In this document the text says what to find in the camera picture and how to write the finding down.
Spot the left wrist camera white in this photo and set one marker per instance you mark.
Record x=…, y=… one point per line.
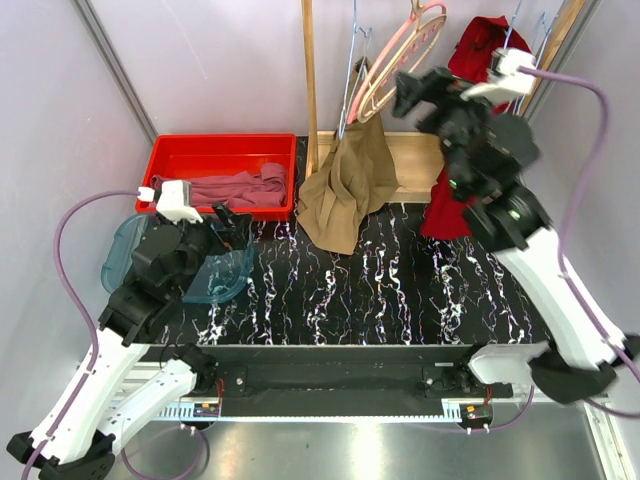
x=172, y=201

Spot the wooden rack base tray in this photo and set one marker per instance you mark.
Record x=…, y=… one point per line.
x=417, y=159

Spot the light blue wire hanger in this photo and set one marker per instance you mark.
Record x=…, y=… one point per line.
x=511, y=25

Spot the mauve pink garment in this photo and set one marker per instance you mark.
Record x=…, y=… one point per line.
x=265, y=189

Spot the left wooden rack post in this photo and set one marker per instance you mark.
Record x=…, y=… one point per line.
x=309, y=57

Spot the black marble pattern mat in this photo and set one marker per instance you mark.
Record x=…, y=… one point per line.
x=397, y=288

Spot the tan brown garment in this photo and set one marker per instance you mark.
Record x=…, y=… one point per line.
x=356, y=178

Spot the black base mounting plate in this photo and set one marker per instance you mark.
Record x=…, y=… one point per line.
x=346, y=384

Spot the pink plastic hanger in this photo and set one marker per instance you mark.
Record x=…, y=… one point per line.
x=406, y=51

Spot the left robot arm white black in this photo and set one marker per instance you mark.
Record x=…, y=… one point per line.
x=85, y=431

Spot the aluminium rail frame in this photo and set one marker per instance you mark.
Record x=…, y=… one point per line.
x=547, y=459

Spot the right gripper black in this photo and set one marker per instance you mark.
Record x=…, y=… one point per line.
x=439, y=88

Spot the teal transparent plastic tub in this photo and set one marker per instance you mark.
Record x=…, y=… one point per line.
x=219, y=280

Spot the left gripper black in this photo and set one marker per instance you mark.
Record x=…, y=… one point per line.
x=234, y=236

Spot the wooden rack post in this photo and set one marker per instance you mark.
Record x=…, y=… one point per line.
x=565, y=29
x=309, y=57

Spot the red pleated skirt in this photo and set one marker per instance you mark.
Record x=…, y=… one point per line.
x=470, y=61

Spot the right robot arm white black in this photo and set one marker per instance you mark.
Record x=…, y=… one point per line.
x=484, y=154

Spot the right wooden rack post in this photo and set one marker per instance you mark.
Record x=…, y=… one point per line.
x=565, y=29

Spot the red plastic bin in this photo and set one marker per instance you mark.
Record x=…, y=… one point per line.
x=190, y=156

